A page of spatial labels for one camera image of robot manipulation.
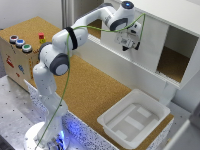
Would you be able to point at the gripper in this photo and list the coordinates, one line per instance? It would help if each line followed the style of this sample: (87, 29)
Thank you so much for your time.
(128, 37)

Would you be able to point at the white sliding door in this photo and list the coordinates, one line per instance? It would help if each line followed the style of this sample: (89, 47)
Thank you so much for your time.
(146, 43)

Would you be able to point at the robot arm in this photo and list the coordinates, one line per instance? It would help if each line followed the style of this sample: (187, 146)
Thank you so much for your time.
(50, 56)

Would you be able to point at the white cabinet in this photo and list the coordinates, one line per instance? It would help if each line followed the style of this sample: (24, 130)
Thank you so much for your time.
(156, 13)

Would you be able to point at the white plastic box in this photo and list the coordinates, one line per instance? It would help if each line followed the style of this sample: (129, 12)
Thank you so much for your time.
(135, 119)

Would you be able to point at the yellow block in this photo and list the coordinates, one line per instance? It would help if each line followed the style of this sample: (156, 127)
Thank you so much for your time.
(42, 41)

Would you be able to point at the pink block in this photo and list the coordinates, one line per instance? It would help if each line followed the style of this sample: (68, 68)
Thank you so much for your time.
(41, 35)

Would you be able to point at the green button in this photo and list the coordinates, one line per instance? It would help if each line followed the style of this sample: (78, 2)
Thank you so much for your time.
(27, 48)

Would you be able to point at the wooden drawer box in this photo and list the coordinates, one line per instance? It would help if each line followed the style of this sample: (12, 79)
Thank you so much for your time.
(23, 50)

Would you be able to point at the blue button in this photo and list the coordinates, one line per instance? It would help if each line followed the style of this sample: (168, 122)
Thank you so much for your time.
(20, 42)

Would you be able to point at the red button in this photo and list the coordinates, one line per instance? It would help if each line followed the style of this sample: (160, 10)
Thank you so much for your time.
(13, 38)

